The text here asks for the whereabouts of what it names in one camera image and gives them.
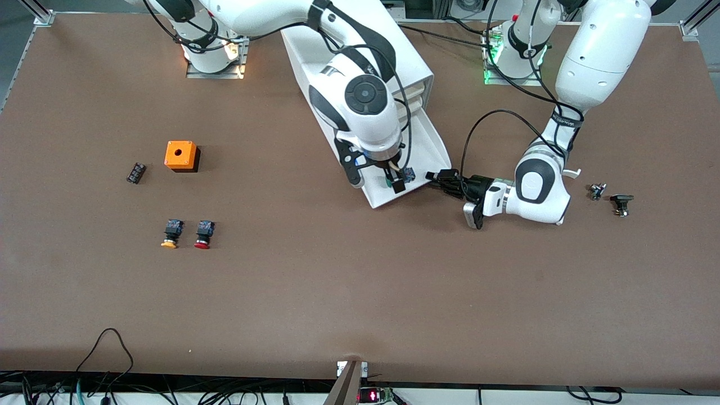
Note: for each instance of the red lit electronic device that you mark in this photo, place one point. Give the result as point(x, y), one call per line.
point(374, 395)

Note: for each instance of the orange box with hole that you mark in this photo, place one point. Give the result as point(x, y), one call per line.
point(180, 154)

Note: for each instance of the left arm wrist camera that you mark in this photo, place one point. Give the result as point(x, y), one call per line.
point(473, 216)

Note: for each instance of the lowest white cabinet drawer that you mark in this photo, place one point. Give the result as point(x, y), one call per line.
point(433, 152)

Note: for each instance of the small silver black component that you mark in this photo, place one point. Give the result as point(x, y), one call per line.
point(597, 191)

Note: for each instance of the green push button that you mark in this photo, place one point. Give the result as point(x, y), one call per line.
point(409, 174)

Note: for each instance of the small black terminal block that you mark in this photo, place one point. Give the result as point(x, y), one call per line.
point(136, 172)

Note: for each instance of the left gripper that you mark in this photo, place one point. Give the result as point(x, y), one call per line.
point(476, 186)

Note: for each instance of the red push button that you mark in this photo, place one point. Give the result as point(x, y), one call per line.
point(204, 232)

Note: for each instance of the yellow push button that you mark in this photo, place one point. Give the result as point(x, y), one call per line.
point(171, 230)

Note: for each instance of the white curved plastic arc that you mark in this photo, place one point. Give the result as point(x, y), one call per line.
point(574, 173)

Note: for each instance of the aluminium frame profile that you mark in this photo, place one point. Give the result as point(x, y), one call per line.
point(42, 14)

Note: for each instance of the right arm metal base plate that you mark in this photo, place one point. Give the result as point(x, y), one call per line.
point(214, 74)

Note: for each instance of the small black bracket component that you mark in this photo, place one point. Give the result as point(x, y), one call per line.
point(621, 201)

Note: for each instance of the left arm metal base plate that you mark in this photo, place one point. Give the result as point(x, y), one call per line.
point(512, 80)

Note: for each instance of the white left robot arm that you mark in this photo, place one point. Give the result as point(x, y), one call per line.
point(602, 50)

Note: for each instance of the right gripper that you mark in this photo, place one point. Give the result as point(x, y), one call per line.
point(389, 169)

